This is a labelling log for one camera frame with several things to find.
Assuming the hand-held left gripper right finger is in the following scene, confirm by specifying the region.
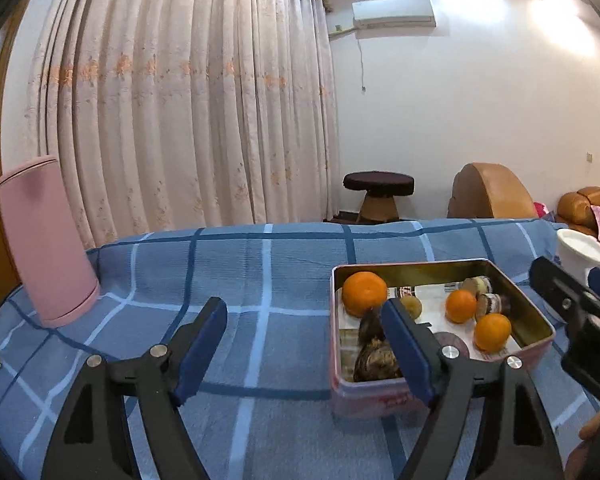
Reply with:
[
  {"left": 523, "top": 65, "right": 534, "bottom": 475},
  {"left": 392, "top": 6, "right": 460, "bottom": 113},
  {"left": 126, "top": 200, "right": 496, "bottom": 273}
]
[{"left": 380, "top": 298, "right": 566, "bottom": 480}]

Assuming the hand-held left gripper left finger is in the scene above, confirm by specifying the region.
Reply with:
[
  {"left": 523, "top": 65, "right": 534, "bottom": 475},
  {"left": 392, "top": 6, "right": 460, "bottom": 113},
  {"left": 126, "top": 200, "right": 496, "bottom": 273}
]
[{"left": 40, "top": 297, "right": 228, "bottom": 480}]

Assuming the dark brown shell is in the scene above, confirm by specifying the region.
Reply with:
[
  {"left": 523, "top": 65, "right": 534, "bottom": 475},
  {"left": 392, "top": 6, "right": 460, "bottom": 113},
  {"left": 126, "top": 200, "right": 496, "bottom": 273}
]
[{"left": 352, "top": 340, "right": 401, "bottom": 382}]

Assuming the dark purple fruit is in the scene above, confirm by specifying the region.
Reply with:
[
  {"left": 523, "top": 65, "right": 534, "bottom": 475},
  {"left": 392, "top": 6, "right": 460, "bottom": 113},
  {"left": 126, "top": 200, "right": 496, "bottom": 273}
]
[{"left": 357, "top": 307, "right": 387, "bottom": 346}]

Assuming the kiwi fruit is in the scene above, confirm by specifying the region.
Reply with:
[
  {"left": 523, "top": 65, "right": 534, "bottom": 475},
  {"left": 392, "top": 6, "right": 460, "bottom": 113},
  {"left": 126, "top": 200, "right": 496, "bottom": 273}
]
[{"left": 399, "top": 296, "right": 423, "bottom": 322}]

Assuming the purple round fruit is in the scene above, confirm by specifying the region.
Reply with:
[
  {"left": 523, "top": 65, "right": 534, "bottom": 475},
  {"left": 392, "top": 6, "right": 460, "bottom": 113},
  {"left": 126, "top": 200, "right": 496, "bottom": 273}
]
[{"left": 431, "top": 331, "right": 473, "bottom": 361}]

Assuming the pink tin box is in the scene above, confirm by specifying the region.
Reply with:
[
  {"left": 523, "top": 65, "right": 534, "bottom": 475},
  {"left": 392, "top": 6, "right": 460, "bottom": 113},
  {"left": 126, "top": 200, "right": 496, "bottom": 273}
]
[{"left": 330, "top": 258, "right": 557, "bottom": 418}]

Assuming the small jar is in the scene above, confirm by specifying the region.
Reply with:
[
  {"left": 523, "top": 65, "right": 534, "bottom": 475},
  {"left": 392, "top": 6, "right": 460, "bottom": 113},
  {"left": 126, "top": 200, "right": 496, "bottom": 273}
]
[{"left": 476, "top": 293, "right": 512, "bottom": 317}]

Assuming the large orange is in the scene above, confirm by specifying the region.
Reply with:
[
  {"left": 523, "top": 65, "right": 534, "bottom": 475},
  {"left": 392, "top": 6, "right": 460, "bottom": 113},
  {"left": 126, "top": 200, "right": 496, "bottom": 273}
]
[{"left": 342, "top": 271, "right": 388, "bottom": 318}]

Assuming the small orange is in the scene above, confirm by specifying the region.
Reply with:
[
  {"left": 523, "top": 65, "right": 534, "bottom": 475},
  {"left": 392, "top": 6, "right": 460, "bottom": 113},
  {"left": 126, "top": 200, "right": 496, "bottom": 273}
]
[
  {"left": 473, "top": 313, "right": 512, "bottom": 352},
  {"left": 445, "top": 289, "right": 478, "bottom": 324}
]

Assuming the person's right hand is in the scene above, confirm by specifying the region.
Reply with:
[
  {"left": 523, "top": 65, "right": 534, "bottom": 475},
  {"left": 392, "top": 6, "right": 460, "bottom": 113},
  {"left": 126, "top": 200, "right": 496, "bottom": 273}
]
[{"left": 565, "top": 407, "right": 600, "bottom": 480}]

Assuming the white cup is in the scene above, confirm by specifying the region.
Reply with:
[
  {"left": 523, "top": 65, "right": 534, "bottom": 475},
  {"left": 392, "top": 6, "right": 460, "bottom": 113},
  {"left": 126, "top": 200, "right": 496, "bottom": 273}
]
[{"left": 556, "top": 228, "right": 600, "bottom": 286}]

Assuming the printed white paper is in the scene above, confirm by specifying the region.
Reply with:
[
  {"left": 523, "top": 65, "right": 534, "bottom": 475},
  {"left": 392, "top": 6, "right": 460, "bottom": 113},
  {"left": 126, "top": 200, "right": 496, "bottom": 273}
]
[{"left": 387, "top": 280, "right": 523, "bottom": 361}]

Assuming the brown leather sofa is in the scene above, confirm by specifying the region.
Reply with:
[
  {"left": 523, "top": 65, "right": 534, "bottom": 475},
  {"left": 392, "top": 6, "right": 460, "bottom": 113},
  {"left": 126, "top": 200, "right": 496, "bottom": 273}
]
[{"left": 557, "top": 186, "right": 600, "bottom": 266}]

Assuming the blue checked blanket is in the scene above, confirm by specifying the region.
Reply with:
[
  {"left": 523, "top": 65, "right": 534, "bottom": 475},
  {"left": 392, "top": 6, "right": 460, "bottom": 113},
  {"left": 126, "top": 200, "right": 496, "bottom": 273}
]
[{"left": 0, "top": 217, "right": 600, "bottom": 480}]

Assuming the brown leather armchair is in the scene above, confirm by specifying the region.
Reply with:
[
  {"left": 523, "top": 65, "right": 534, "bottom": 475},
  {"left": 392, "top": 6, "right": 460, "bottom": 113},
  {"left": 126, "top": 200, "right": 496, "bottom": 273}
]
[{"left": 447, "top": 162, "right": 540, "bottom": 220}]

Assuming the dark cushioned wooden stool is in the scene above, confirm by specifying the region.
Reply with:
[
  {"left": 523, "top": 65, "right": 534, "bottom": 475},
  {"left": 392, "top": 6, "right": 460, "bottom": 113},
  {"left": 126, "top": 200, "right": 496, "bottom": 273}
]
[{"left": 342, "top": 171, "right": 415, "bottom": 222}]

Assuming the pink electric kettle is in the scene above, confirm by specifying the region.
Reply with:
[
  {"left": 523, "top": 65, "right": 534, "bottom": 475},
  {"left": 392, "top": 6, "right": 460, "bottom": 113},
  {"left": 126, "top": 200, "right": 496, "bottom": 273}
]
[{"left": 0, "top": 156, "right": 102, "bottom": 328}]

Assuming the floral beige curtain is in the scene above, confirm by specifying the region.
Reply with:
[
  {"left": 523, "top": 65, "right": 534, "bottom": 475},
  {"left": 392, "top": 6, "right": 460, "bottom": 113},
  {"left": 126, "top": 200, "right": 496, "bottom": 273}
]
[{"left": 22, "top": 0, "right": 341, "bottom": 251}]

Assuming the white air conditioner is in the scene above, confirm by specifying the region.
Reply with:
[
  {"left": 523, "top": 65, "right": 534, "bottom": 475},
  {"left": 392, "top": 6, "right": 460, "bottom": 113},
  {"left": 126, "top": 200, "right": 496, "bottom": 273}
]
[{"left": 351, "top": 0, "right": 437, "bottom": 30}]

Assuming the air conditioner power cord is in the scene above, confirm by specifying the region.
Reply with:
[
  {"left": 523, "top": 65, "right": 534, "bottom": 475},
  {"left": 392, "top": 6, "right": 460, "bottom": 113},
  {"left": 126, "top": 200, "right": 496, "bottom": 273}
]
[{"left": 356, "top": 29, "right": 368, "bottom": 93}]

